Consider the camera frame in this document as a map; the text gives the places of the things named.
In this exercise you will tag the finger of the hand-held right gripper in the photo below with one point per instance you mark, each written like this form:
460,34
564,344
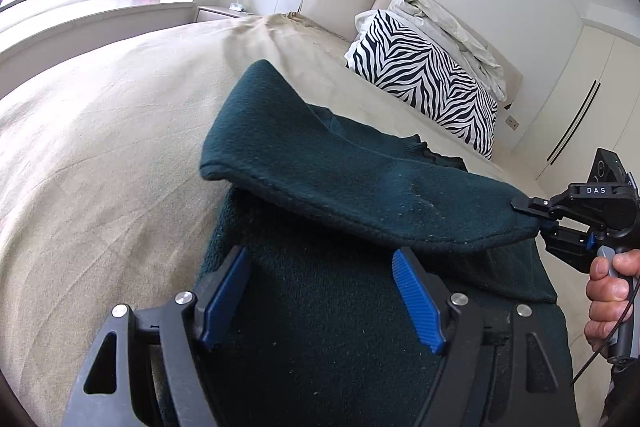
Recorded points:
570,249
531,203

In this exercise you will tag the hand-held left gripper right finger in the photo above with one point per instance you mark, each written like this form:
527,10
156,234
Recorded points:
417,302

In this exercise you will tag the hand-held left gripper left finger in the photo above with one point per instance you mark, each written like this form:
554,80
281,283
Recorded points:
225,292

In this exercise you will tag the dark green knitted garment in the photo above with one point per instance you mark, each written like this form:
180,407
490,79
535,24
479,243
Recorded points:
325,167

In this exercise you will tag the person's right hand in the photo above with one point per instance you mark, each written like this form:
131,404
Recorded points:
605,294

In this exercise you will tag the white wardrobe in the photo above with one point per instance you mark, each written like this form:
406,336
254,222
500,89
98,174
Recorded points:
575,72

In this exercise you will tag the zebra striped pillow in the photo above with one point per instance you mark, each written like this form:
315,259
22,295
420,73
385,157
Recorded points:
425,72

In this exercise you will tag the bed with beige sheet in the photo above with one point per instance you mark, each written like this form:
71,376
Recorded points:
125,147

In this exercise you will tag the white folded duvet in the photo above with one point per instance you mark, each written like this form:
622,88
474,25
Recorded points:
450,22

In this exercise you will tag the white nightstand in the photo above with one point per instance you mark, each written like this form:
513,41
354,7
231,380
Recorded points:
215,13

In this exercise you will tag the white window bench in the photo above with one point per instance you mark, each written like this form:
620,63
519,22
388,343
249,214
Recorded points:
75,24

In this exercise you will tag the grey wall socket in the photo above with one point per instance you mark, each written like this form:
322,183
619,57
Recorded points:
512,122

